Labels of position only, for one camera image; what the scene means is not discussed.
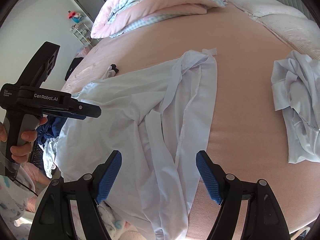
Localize navy blue shorts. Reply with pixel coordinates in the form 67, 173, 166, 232
36, 116, 67, 145

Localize pink checked folded quilt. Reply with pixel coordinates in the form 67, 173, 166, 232
91, 0, 227, 38

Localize white t-shirt navy trim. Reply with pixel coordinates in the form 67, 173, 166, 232
55, 49, 217, 239

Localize small white black sock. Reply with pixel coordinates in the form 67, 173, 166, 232
104, 64, 119, 79

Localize light blue printed baby garment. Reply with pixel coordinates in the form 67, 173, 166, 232
42, 137, 59, 179

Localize pink bed sheet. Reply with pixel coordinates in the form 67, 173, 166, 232
63, 5, 319, 232

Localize colourful toy on shelf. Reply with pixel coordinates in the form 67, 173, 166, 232
68, 11, 84, 23

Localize cream quilted bedspread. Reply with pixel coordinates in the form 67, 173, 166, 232
226, 0, 319, 60

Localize white wire shelf rack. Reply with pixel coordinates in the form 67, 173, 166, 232
70, 22, 93, 48

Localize person's left hand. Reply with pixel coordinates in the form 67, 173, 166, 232
0, 116, 48, 164

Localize crumpled light blue shirt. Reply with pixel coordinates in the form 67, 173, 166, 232
271, 50, 319, 164

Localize black bag on floor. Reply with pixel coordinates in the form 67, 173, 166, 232
65, 57, 84, 81

